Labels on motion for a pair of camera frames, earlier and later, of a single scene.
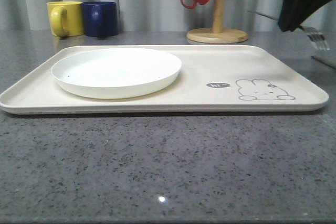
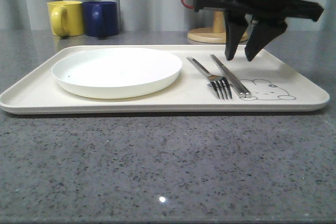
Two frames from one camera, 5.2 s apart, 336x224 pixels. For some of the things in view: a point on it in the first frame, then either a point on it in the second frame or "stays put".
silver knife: [326, 62] -> [240, 89]
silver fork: [315, 37] -> [217, 82]
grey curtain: [150, 1] stays put
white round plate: [115, 73] stays put
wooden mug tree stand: [218, 34] stays put
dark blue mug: [100, 19] stays put
